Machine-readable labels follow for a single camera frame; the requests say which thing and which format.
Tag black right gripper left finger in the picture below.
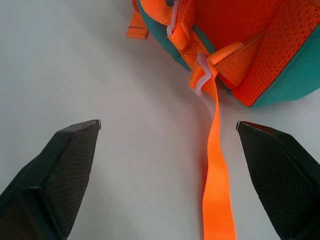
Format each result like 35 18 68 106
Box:
0 119 102 240

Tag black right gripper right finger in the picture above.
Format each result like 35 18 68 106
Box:
236 120 320 240

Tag teal and orange backpack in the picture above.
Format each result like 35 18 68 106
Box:
126 0 320 240

